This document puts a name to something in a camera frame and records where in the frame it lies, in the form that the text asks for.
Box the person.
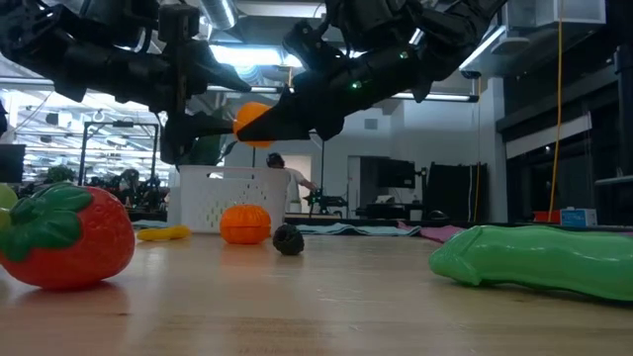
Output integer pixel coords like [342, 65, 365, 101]
[265, 151, 318, 214]
[118, 167, 143, 200]

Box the long ceiling light bar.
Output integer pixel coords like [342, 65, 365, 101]
[205, 83, 480, 104]

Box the purple cloth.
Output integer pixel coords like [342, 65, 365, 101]
[398, 222, 477, 244]

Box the black monitor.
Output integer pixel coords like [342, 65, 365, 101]
[378, 156, 416, 189]
[0, 142, 26, 184]

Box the blue box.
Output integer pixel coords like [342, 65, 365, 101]
[560, 207, 598, 227]

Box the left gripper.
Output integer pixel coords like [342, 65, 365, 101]
[53, 4, 252, 164]

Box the ridged orange toy tangerine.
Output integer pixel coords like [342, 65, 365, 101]
[219, 204, 272, 246]

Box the green toy starfruit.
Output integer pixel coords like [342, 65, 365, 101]
[0, 183, 20, 231]

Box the black metal table frame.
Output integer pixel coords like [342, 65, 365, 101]
[284, 215, 633, 232]

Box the green cucumber toy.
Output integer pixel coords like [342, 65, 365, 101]
[428, 225, 633, 304]

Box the teal cloth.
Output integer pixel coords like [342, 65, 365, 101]
[131, 220, 421, 237]

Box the smooth orange toy orange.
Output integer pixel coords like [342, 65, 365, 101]
[231, 101, 274, 149]

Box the white perforated plastic basket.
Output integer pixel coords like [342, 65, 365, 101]
[178, 165, 292, 234]

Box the green background plant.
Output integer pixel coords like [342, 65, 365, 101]
[47, 165, 75, 185]

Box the large red toy strawberry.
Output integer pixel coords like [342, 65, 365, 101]
[0, 181, 136, 291]

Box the black toy berry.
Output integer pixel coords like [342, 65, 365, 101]
[272, 223, 306, 257]

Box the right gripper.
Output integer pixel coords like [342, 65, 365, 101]
[235, 19, 431, 143]

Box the yellow cable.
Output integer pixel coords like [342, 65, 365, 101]
[547, 0, 565, 223]

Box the black panel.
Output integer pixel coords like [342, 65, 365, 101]
[425, 161, 489, 223]

